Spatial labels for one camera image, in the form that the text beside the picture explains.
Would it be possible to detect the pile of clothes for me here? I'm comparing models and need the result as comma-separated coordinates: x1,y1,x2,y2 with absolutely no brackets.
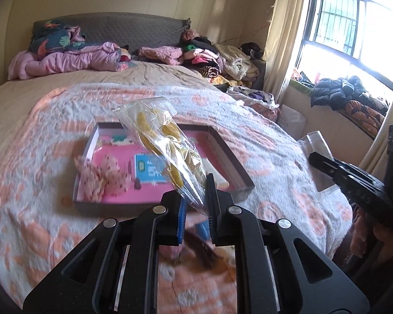
178,29,266,89

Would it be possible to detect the orange patterned blanket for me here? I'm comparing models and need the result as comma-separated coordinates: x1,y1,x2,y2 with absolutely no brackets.
344,100,385,134

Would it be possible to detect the beige bed sheet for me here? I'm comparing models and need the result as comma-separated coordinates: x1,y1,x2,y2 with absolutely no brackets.
0,60,230,171

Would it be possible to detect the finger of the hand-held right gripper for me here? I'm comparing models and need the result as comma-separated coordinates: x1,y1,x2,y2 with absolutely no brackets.
308,152,352,184

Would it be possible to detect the bag of clothes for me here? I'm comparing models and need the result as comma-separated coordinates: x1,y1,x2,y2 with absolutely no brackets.
227,87,280,121

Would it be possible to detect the black puffer jacket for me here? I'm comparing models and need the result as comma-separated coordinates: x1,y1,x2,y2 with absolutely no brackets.
311,76,390,112

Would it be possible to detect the blue printed card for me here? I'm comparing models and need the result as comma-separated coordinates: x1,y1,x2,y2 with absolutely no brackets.
134,154,171,185

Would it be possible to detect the peach and grey floral blanket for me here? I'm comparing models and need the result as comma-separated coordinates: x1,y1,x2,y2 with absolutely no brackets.
0,82,352,314

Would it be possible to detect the barred window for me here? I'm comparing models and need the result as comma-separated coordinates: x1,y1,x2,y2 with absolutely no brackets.
295,0,393,92

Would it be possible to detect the pink floral scrunchie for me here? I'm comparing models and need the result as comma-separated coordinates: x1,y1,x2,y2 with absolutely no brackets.
75,153,132,201

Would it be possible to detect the clear bag of yellow clips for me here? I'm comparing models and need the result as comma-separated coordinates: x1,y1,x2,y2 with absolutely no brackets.
113,96,208,216

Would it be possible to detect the brown shallow box pink lining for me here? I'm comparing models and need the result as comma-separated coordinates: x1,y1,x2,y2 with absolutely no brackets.
72,122,254,216

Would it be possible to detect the pink fluffy garment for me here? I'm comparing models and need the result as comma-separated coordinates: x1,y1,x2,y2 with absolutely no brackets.
138,46,184,66

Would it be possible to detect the dark blue floral pillow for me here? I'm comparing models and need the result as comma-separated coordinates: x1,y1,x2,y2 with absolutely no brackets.
29,20,86,53

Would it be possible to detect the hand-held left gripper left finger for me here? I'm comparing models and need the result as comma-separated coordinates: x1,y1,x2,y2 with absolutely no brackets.
22,190,188,314

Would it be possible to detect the white paper bag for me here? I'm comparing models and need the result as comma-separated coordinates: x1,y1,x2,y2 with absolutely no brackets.
278,105,307,139

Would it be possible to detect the cream curtain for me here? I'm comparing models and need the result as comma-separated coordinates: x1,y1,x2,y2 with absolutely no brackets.
262,0,312,105
360,3,393,171

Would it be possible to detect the pink quilt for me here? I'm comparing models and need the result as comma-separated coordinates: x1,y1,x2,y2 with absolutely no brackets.
7,41,132,81

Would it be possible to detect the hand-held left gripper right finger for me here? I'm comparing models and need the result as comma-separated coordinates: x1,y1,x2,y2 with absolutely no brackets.
206,173,370,314

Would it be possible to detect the grey padded headboard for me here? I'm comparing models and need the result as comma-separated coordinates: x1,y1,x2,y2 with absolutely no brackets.
33,12,192,51

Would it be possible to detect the green cushion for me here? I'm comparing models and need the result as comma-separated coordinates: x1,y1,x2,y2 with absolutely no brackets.
290,70,318,89

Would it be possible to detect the small clear plastic bag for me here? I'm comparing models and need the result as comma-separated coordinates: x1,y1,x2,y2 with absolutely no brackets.
296,131,339,193

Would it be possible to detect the black garment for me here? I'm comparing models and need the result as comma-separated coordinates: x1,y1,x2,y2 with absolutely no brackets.
241,42,264,59

